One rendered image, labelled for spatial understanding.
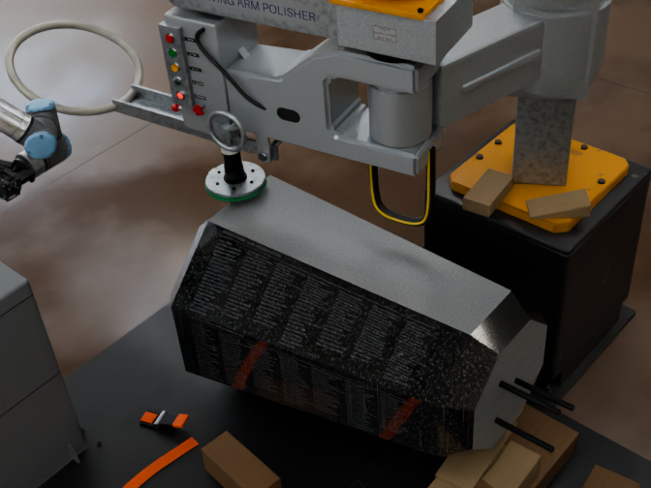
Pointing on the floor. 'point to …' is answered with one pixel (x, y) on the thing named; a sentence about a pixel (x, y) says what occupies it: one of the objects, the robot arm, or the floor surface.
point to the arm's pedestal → (31, 393)
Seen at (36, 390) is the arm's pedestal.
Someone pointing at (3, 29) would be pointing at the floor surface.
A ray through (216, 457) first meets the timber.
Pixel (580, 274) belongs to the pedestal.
